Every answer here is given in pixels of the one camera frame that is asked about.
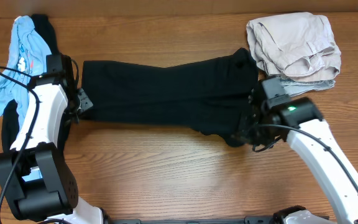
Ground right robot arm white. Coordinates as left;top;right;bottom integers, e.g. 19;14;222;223
237;90;358;223

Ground light blue t-shirt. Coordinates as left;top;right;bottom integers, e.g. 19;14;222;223
0;16;51;126

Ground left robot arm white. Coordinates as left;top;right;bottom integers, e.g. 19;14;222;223
0;54;111;224

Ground black t-shirt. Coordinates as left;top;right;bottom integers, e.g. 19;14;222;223
82;48;259;147

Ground folded light denim jeans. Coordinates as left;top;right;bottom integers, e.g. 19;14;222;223
280;78;336;97

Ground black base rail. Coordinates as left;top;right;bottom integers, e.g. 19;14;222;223
104;205;332;224

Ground folded beige trousers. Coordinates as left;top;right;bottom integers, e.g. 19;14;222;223
246;12;341;82

